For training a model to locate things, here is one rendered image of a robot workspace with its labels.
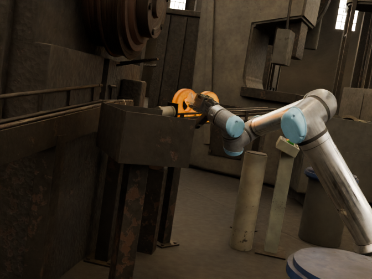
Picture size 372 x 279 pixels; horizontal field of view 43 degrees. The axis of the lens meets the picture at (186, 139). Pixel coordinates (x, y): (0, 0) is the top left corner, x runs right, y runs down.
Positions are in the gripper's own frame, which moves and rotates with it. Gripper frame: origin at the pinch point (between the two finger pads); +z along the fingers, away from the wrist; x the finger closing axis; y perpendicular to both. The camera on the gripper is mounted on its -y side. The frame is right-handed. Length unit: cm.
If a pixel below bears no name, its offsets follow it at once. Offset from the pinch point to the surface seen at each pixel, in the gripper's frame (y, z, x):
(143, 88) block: 3.1, -0.6, 28.9
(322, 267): 3, -121, 59
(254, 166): -20.4, -31.1, -32.2
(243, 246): -61, -44, -33
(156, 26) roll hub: 32, -8, 38
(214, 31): 19, 166, -171
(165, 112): -5.7, -4.7, 15.1
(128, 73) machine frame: 5.3, 13.5, 28.8
